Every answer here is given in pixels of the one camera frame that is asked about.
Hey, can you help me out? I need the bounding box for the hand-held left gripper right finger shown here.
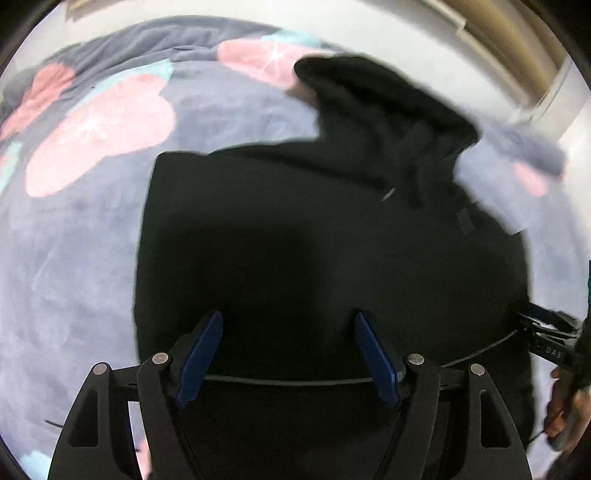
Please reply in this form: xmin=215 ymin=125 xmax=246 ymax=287
xmin=353 ymin=311 xmax=534 ymax=480

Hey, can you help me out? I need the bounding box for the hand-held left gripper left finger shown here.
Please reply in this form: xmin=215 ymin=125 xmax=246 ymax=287
xmin=48 ymin=310 xmax=225 ymax=480

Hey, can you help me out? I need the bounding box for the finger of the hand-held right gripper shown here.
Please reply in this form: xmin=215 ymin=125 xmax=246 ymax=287
xmin=517 ymin=302 xmax=580 ymax=333

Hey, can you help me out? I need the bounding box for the black garment with white piping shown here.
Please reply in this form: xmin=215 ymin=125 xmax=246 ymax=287
xmin=134 ymin=53 xmax=539 ymax=480

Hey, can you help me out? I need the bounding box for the person's right hand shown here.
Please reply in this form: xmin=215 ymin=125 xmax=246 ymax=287
xmin=544 ymin=369 xmax=591 ymax=455

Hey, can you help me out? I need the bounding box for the grey blanket with pink flowers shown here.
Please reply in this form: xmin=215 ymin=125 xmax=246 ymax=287
xmin=0 ymin=21 xmax=583 ymax=480

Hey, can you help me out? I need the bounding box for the brown striped window blind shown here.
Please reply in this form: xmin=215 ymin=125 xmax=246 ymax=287
xmin=434 ymin=0 xmax=573 ymax=121

